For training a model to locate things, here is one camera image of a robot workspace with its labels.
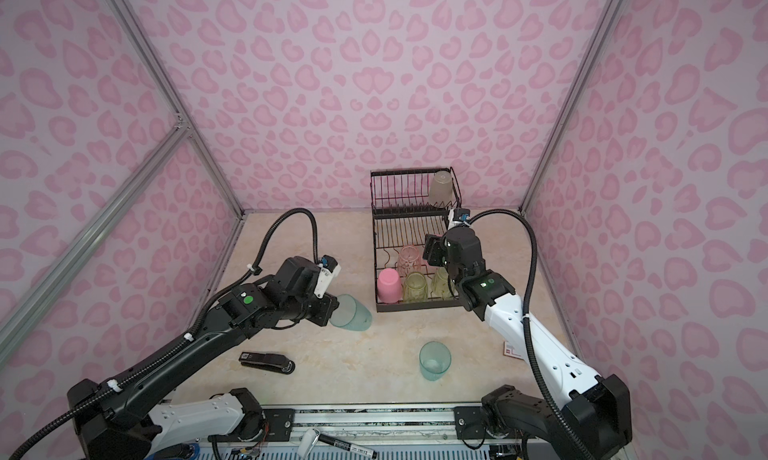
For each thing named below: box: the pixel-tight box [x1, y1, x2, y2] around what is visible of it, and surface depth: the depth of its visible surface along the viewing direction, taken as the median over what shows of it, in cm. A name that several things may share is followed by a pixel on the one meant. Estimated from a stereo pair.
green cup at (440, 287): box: [431, 266, 452, 301], surface depth 95 cm
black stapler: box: [238, 352, 296, 374], surface depth 83 cm
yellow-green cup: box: [429, 170, 455, 208], surface depth 95 cm
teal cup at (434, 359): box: [419, 340, 452, 381], surface depth 77 cm
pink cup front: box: [377, 268, 403, 304], surface depth 89 cm
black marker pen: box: [298, 427, 378, 459], surface depth 70 cm
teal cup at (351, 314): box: [329, 294, 373, 331], surface depth 71 cm
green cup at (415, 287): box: [403, 271, 429, 303], surface depth 90 cm
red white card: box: [503, 340, 524, 360], surface depth 86 cm
